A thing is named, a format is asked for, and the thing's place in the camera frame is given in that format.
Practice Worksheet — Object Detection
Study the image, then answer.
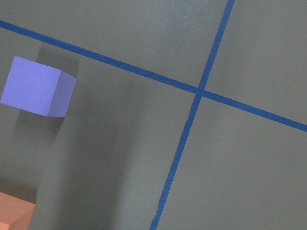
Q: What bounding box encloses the orange foam block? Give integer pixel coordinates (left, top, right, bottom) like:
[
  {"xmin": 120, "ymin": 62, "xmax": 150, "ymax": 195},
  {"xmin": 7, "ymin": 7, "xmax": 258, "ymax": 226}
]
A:
[{"xmin": 0, "ymin": 193, "xmax": 35, "ymax": 230}]

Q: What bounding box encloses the purple foam block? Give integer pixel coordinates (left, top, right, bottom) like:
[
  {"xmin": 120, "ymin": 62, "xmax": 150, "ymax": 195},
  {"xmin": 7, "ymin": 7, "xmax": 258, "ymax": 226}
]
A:
[{"xmin": 0, "ymin": 57, "xmax": 76, "ymax": 117}]

